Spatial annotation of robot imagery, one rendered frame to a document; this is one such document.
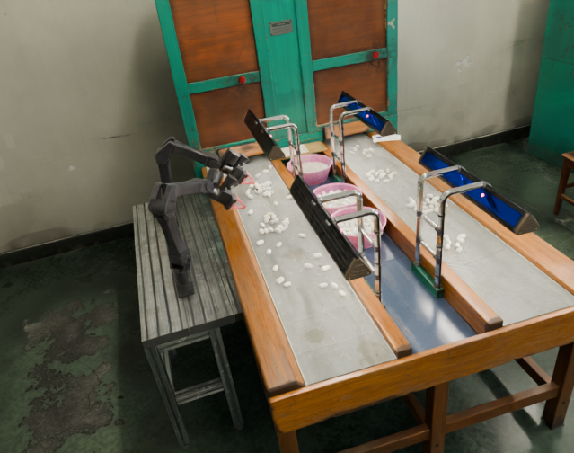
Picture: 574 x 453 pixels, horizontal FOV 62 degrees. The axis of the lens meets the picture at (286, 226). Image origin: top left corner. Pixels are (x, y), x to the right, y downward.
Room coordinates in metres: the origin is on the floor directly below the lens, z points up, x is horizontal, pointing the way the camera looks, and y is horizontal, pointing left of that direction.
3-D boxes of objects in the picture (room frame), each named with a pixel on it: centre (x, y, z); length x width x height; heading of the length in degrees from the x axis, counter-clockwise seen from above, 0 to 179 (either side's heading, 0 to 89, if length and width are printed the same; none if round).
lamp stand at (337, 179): (2.44, -0.41, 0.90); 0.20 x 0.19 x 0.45; 11
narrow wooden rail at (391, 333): (1.95, -0.14, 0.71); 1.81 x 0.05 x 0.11; 11
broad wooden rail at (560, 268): (2.09, -0.84, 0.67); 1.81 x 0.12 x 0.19; 11
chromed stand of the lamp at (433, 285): (1.49, -0.60, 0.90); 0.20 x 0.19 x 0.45; 11
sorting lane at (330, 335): (1.92, 0.03, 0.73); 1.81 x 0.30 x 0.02; 11
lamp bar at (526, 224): (1.51, -0.68, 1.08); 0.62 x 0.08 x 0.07; 11
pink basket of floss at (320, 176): (2.58, -0.18, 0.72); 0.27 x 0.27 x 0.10
